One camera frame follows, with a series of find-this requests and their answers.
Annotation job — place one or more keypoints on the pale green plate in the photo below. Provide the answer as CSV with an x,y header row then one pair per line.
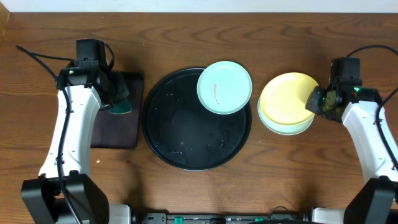
x,y
224,87

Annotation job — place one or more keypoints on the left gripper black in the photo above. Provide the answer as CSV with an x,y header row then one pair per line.
x,y
117,93

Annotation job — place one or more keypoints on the light blue plate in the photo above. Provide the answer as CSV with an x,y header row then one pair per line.
x,y
283,129

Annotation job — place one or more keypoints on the yellow plate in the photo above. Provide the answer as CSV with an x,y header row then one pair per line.
x,y
284,98

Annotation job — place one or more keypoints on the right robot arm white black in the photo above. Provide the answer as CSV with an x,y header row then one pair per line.
x,y
361,112

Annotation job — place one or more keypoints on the green yellow sponge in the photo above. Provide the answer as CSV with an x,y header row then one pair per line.
x,y
123,107

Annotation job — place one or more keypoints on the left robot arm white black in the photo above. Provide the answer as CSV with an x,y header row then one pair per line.
x,y
64,191

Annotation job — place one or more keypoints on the black rectangular sponge tray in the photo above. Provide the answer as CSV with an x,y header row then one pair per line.
x,y
120,131

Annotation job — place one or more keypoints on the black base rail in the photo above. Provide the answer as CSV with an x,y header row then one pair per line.
x,y
277,215

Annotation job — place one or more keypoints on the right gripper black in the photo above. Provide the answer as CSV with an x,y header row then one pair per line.
x,y
311,103

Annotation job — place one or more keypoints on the round black serving tray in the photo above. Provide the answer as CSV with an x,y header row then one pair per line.
x,y
183,133

